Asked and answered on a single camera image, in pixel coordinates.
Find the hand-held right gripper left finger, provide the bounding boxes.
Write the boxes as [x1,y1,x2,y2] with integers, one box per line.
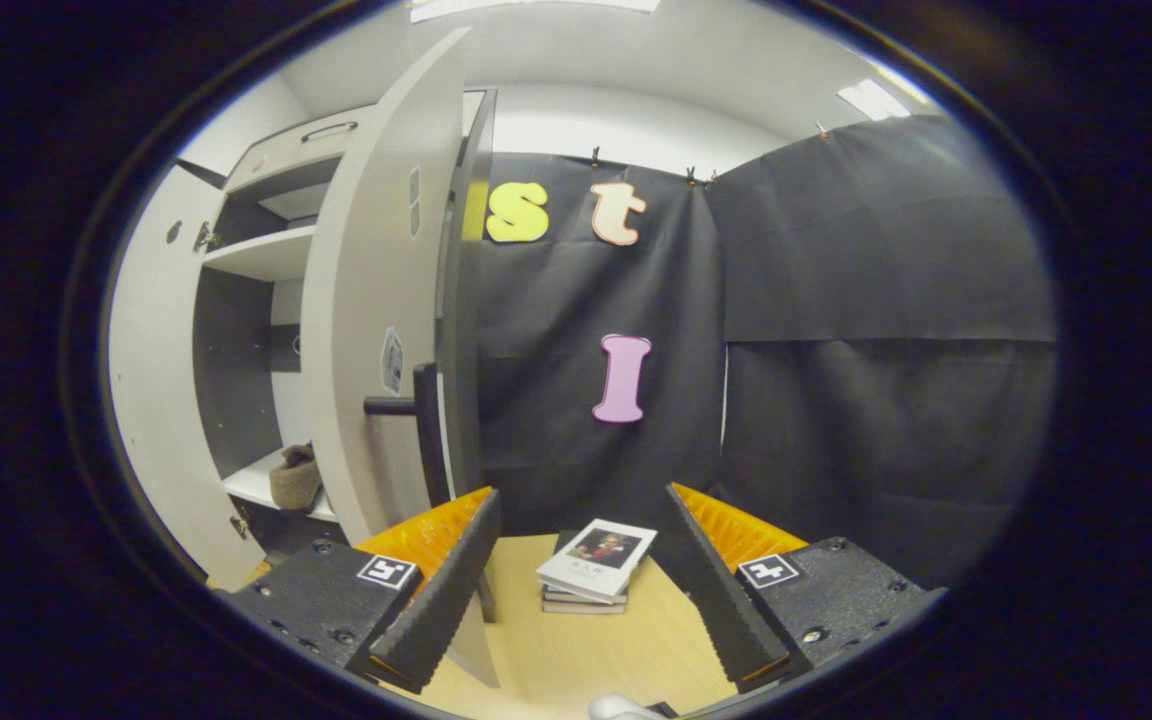
[221,487,503,695]

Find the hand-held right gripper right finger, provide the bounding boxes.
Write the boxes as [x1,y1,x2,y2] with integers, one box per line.
[663,482,947,691]

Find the brown fuzzy shoe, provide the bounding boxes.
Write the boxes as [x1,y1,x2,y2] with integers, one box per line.
[268,442,324,513]

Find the grey shoe cabinet door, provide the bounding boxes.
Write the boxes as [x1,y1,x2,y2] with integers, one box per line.
[106,163,267,591]
[299,27,503,691]

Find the grey shoe cabinet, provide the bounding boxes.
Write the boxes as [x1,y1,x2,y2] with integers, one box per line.
[176,88,499,561]

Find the white portrait cover book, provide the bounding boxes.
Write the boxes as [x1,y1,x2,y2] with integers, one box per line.
[536,518,659,607]

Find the black backdrop cloth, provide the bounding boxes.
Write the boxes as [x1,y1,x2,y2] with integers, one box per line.
[456,113,1059,591]

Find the small ceiling light panel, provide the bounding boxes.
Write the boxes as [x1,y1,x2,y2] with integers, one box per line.
[836,78,912,123]

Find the large ceiling light panel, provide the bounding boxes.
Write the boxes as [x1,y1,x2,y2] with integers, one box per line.
[409,0,662,23]

